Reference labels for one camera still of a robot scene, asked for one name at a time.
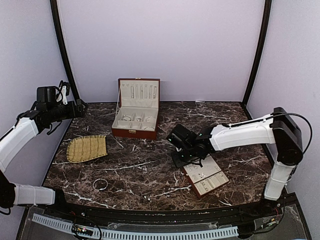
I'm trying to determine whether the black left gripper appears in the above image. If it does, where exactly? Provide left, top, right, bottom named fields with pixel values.
left=47, top=99, right=89, bottom=122

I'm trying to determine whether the brown jewelry display tray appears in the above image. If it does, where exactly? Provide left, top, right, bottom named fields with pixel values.
left=181, top=155, right=229, bottom=199

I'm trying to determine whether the red wooden jewelry box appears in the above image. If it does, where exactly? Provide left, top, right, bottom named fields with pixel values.
left=111, top=78, right=160, bottom=140

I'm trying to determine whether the silver bangle bracelet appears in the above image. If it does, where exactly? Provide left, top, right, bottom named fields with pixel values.
left=92, top=178, right=109, bottom=191

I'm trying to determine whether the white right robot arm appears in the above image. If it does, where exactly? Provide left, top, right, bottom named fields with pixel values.
left=166, top=107, right=309, bottom=217

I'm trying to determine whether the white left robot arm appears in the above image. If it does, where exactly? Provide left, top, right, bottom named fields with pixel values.
left=0, top=99, right=88, bottom=218

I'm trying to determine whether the woven bamboo tray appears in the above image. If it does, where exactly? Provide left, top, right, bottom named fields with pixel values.
left=66, top=135, right=108, bottom=164

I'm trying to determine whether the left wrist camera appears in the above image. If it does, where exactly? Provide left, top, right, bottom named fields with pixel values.
left=35, top=80, right=70, bottom=111

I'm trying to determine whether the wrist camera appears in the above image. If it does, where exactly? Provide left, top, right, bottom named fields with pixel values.
left=166, top=124, right=197, bottom=149
left=35, top=80, right=70, bottom=111

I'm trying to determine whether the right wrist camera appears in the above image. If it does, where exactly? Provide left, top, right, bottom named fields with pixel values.
left=166, top=124, right=197, bottom=149

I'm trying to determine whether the black left frame post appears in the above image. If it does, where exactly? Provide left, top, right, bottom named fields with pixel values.
left=49, top=0, right=81, bottom=105

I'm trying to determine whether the black frame post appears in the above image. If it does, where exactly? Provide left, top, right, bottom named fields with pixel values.
left=241, top=0, right=273, bottom=108
left=49, top=0, right=81, bottom=105

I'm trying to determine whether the white slotted cable duct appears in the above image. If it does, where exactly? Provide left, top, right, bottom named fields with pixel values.
left=31, top=213, right=239, bottom=240

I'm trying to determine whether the black right frame post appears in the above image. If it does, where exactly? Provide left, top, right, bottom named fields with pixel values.
left=241, top=0, right=273, bottom=108

